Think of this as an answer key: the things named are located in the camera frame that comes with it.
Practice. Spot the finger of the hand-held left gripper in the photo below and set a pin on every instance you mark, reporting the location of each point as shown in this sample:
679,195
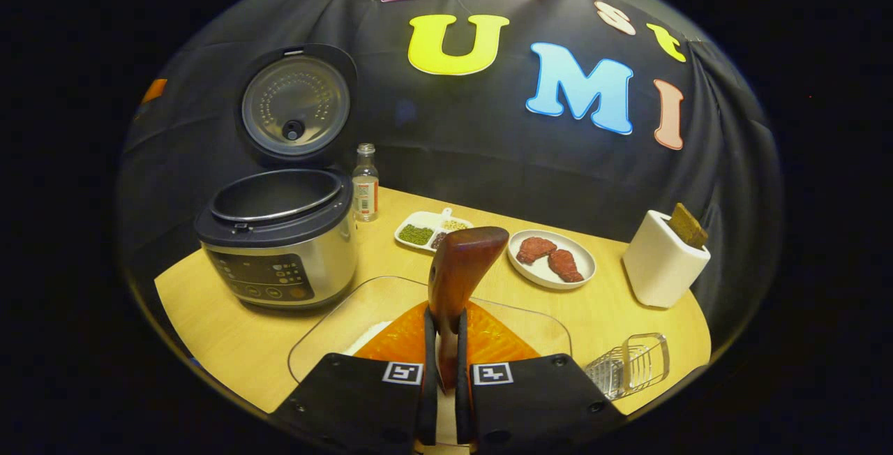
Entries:
153,91

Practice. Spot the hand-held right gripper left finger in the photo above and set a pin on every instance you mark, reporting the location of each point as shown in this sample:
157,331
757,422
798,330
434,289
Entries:
428,385

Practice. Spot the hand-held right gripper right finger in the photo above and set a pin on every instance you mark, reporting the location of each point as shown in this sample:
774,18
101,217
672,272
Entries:
463,399

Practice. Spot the brown wooden spoon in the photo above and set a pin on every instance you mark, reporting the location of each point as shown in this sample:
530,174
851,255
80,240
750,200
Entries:
460,266

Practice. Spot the black silver rice cooker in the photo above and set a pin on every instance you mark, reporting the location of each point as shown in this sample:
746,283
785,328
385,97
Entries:
279,259

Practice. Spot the clear glass container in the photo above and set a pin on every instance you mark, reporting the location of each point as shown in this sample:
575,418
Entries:
335,308

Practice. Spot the white round plate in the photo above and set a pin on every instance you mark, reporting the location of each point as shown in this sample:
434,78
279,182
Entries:
534,275

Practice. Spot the white divided bean dish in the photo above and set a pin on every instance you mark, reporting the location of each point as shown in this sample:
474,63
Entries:
417,234

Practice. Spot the red meat piece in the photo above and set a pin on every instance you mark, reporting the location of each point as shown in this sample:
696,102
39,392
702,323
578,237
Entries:
535,250
565,266

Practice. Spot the small clear glass bottle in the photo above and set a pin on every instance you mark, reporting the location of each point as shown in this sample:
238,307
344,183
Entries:
365,193

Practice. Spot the black backdrop cloth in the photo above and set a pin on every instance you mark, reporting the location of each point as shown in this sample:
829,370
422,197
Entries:
488,162

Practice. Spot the white toaster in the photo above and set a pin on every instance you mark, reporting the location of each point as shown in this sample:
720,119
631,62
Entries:
656,266

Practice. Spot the brown bread slice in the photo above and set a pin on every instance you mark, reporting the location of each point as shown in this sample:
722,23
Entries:
689,225

